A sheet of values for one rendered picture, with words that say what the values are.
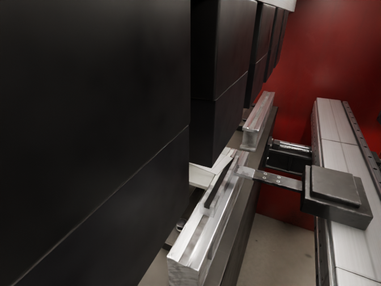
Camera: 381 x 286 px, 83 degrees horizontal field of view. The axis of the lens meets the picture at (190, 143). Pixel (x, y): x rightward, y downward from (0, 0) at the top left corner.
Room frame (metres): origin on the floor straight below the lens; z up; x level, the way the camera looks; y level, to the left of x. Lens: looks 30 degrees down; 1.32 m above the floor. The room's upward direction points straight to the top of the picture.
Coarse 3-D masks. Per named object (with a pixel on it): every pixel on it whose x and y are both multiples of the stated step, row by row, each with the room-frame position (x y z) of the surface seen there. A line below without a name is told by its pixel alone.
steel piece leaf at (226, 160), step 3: (222, 159) 0.46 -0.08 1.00; (225, 159) 0.46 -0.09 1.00; (228, 159) 0.46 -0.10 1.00; (231, 159) 0.46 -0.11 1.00; (219, 162) 0.45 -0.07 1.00; (222, 162) 0.45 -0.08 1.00; (225, 162) 0.45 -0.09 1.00; (228, 162) 0.45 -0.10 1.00; (219, 165) 0.44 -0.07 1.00; (222, 165) 0.44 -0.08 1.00; (225, 165) 0.44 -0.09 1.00; (216, 168) 0.43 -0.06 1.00; (219, 168) 0.43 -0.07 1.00; (222, 168) 0.43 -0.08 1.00; (210, 171) 0.41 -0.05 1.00; (213, 171) 0.41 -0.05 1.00; (216, 171) 0.41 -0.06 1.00; (219, 171) 0.41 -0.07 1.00; (216, 174) 0.40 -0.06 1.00
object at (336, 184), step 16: (240, 176) 0.40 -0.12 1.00; (256, 176) 0.39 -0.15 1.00; (272, 176) 0.39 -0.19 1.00; (304, 176) 0.37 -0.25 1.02; (320, 176) 0.35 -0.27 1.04; (336, 176) 0.35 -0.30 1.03; (352, 176) 0.35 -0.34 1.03; (304, 192) 0.32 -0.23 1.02; (320, 192) 0.31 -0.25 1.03; (336, 192) 0.31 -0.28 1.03; (352, 192) 0.31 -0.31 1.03; (304, 208) 0.30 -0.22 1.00; (320, 208) 0.29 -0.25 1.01; (336, 208) 0.28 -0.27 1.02; (352, 208) 0.28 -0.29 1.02; (368, 208) 0.28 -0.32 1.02; (352, 224) 0.27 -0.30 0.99; (368, 224) 0.26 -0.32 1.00
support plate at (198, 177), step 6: (228, 150) 0.51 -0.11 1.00; (192, 168) 0.43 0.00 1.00; (198, 168) 0.43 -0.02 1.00; (192, 174) 0.40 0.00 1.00; (198, 174) 0.40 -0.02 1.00; (204, 174) 0.40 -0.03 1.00; (210, 174) 0.40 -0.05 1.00; (192, 180) 0.38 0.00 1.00; (198, 180) 0.38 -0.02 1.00; (204, 180) 0.38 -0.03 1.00; (210, 180) 0.38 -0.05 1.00; (198, 186) 0.37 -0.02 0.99; (204, 186) 0.36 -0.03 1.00
